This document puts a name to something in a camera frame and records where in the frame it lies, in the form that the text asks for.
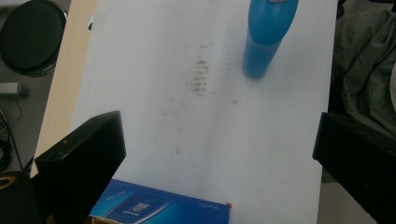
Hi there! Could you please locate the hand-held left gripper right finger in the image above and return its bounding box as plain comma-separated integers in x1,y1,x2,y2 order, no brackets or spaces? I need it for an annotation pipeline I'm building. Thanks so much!
312,111,396,224

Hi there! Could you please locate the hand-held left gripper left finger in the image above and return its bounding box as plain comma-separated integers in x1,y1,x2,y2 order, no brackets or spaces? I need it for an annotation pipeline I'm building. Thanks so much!
31,110,127,224

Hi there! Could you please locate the blue cardboard box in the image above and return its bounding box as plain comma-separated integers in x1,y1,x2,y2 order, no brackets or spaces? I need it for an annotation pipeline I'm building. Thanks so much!
88,178,233,224

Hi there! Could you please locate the blue bottle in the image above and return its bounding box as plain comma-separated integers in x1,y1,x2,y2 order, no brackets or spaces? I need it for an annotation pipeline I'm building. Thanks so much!
242,0,300,79

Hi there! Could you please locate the grey-green cloth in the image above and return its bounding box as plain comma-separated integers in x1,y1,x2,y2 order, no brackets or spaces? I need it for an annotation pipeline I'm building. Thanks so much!
328,7,396,139

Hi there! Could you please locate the grey metal bar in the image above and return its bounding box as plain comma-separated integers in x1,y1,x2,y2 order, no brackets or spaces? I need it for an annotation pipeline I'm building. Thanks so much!
0,81,29,98

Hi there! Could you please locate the black round stool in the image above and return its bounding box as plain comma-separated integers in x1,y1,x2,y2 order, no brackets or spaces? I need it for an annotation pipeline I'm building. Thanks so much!
0,0,68,77

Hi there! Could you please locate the white table cover sheet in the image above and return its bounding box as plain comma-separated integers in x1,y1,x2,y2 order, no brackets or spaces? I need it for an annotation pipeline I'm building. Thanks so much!
70,0,339,224

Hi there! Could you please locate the black cable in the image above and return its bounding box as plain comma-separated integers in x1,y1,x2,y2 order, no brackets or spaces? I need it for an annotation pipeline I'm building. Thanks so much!
0,99,26,174

